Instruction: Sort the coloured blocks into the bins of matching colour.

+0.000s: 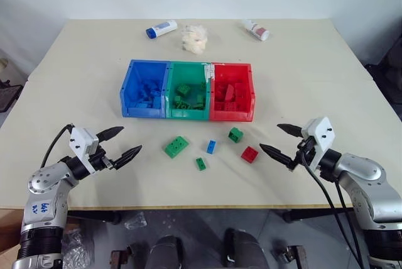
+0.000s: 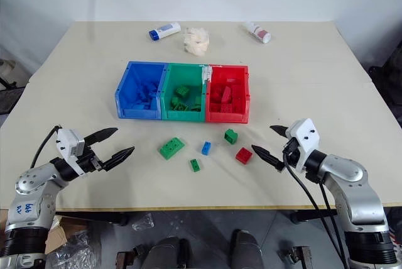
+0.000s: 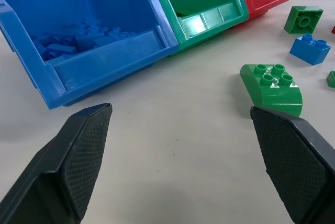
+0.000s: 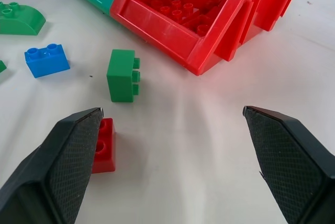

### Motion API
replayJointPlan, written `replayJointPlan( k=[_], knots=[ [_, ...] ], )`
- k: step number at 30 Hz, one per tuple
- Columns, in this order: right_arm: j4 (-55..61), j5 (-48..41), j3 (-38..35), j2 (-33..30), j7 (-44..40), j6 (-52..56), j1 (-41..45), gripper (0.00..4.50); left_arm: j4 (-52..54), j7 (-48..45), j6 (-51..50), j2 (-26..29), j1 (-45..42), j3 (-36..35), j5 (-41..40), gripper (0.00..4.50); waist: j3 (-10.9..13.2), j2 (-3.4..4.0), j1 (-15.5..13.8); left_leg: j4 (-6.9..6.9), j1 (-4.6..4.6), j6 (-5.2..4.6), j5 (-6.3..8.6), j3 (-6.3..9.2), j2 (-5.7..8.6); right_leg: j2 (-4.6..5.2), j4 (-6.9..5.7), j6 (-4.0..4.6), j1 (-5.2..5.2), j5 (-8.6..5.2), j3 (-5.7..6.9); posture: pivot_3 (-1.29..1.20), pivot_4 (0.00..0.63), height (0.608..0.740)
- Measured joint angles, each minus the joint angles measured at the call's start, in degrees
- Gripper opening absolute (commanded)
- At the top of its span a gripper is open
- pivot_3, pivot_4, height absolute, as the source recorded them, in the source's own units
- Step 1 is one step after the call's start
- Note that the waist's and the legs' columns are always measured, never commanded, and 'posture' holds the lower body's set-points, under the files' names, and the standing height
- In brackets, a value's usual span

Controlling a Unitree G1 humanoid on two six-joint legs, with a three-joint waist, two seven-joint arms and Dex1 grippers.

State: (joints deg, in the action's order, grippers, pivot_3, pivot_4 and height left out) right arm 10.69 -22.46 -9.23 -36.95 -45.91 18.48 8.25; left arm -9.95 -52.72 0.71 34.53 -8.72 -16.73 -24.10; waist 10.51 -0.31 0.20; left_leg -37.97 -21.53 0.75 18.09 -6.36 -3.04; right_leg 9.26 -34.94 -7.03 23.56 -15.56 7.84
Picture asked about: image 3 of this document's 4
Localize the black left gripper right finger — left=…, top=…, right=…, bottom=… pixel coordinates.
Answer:
left=249, top=106, right=335, bottom=224

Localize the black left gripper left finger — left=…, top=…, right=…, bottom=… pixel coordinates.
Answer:
left=0, top=103, right=113, bottom=224

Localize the green curved toy brick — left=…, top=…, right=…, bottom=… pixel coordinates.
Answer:
left=240, top=63, right=304, bottom=117

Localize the small green toy brick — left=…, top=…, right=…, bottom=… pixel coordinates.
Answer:
left=326, top=71, right=335, bottom=89

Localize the blue toy brick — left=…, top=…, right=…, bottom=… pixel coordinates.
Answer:
left=47, top=42, right=79, bottom=59
left=108, top=27, right=138, bottom=42
left=83, top=16, right=102, bottom=29
left=75, top=26, right=105, bottom=49
left=289, top=33, right=332, bottom=65

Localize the blue plastic storage bin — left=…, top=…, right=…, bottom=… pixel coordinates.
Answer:
left=0, top=0, right=180, bottom=110

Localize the green square toy brick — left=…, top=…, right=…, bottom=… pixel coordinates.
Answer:
left=284, top=6, right=324, bottom=35

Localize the green plastic storage bin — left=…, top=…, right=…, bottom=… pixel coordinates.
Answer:
left=125, top=0, right=250, bottom=58

